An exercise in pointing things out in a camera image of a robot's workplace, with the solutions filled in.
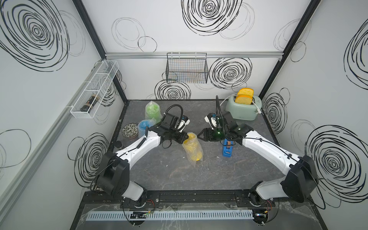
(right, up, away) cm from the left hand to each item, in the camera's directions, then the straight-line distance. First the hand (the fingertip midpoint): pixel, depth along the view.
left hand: (187, 136), depth 83 cm
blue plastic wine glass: (-27, +6, +3) cm, 28 cm away
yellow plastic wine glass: (+3, -3, -9) cm, 10 cm away
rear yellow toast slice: (+40, +29, +13) cm, 51 cm away
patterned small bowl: (-40, +2, +16) cm, 43 cm away
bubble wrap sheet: (+4, -15, 0) cm, 16 cm away
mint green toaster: (+38, +15, +13) cm, 43 cm away
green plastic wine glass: (-22, +15, +8) cm, 28 cm away
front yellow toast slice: (+37, +23, +10) cm, 45 cm away
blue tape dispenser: (+25, -9, +6) cm, 28 cm away
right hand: (+7, 0, -6) cm, 9 cm away
